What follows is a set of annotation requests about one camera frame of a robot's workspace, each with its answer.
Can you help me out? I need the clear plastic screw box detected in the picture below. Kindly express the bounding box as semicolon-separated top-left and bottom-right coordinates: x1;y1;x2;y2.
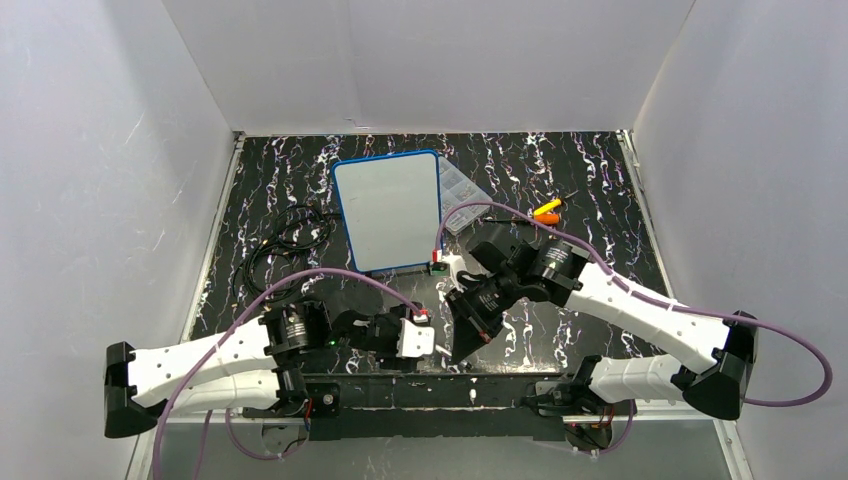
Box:
438;156;491;236

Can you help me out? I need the orange handled screwdriver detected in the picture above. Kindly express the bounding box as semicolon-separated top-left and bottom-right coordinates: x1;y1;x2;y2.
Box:
483;213;561;227

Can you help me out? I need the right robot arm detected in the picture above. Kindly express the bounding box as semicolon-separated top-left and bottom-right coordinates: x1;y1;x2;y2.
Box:
433;237;758;420

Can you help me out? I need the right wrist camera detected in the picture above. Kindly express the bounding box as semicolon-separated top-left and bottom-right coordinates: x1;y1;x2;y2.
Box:
428;249;467;276

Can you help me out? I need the yellow handled screwdriver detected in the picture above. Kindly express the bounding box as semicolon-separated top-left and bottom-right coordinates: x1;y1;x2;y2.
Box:
533;192;577;217

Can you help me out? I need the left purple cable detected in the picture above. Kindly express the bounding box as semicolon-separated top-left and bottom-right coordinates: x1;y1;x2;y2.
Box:
152;267;425;480

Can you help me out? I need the black coiled cable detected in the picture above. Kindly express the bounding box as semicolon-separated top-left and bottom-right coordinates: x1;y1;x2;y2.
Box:
231;203;342;306

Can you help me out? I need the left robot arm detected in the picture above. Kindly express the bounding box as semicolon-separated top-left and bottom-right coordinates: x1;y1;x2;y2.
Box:
104;299;435;439

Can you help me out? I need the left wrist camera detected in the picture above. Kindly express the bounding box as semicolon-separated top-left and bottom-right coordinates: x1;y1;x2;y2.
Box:
396;310;436;358

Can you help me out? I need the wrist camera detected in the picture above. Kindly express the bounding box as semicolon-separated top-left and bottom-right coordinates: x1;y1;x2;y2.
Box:
428;249;467;276
396;310;436;358

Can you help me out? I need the blue framed whiteboard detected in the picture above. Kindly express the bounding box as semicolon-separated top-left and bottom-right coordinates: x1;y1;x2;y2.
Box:
331;150;442;273

